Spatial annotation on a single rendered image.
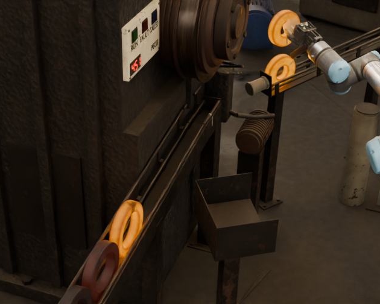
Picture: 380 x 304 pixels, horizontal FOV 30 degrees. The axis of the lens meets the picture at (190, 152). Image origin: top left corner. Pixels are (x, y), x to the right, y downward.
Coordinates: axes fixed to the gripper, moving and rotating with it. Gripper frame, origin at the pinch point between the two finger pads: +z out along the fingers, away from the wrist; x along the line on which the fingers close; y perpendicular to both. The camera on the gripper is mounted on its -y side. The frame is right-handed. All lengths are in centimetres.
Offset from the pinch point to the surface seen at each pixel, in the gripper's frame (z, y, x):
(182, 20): -16, 31, 69
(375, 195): -52, -80, -48
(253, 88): -9.7, -22.7, 16.9
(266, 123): -18.8, -37.3, 11.9
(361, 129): -38, -40, -30
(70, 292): -77, 1, 139
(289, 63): -7.1, -16.8, -3.5
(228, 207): -62, -16, 69
